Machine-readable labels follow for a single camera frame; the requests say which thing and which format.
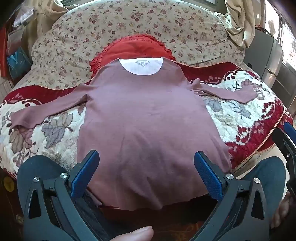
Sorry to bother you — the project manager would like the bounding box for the mauve long-sleeve shirt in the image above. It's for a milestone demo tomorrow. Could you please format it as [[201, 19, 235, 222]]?
[[11, 58, 257, 211]]

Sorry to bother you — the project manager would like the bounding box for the person's right hand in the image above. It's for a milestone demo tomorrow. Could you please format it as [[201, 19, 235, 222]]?
[[270, 191, 295, 228]]

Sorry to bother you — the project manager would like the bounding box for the person's left hand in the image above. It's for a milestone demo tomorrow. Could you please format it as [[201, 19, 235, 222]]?
[[111, 226, 154, 241]]

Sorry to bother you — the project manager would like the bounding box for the person's leg in jeans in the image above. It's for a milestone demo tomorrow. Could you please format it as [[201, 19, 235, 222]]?
[[241, 156, 286, 221]]

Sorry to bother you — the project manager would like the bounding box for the red and white floral blanket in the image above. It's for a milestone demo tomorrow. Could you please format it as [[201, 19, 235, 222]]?
[[1, 63, 292, 177]]

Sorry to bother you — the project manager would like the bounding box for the grey cabinet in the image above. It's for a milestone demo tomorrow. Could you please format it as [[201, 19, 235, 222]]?
[[244, 29, 295, 112]]

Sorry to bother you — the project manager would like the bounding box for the beige curtain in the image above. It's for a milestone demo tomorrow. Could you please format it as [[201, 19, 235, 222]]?
[[214, 0, 255, 49]]

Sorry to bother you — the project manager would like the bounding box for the blue bag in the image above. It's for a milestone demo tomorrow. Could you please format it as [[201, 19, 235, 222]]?
[[6, 47, 32, 80]]

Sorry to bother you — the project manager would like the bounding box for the beige floral quilt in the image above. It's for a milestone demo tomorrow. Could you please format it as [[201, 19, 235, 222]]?
[[16, 1, 244, 89]]

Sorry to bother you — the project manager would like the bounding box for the red ruffled pillow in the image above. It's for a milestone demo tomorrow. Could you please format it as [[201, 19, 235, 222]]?
[[89, 34, 175, 77]]

